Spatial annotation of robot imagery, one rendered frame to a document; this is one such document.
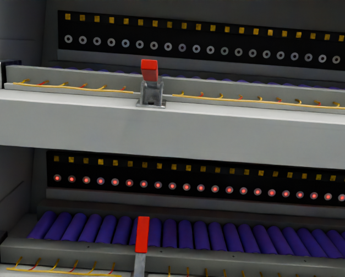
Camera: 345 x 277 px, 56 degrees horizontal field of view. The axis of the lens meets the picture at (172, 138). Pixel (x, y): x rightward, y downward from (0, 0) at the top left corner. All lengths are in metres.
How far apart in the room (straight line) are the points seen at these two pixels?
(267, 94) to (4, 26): 0.31
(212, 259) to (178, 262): 0.04
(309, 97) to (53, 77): 0.27
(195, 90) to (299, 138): 0.12
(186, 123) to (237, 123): 0.05
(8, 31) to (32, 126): 0.16
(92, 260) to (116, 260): 0.03
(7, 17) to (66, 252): 0.28
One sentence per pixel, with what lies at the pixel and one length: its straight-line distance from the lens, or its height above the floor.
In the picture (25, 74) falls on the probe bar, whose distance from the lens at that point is 0.38.
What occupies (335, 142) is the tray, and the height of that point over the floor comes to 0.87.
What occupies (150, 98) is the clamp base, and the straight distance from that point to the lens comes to 0.34.
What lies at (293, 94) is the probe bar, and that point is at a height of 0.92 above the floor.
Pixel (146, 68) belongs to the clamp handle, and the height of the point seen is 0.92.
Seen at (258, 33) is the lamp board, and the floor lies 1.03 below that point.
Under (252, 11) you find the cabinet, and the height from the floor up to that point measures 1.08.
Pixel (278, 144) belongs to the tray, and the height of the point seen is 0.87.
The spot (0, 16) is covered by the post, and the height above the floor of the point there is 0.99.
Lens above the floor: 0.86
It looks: 1 degrees up
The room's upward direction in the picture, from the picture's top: 4 degrees clockwise
